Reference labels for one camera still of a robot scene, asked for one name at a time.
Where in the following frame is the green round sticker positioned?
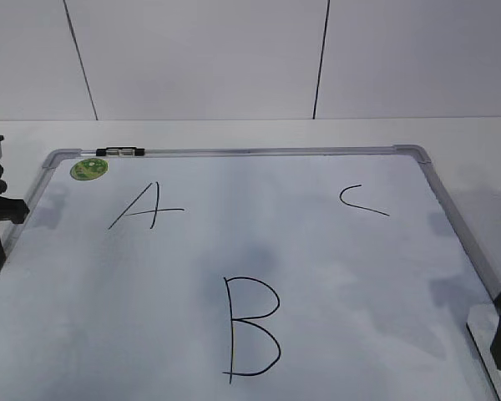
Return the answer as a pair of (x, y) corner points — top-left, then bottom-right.
(70, 158), (109, 181)

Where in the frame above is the white whiteboard with aluminium frame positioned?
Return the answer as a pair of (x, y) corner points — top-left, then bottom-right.
(0, 145), (501, 400)

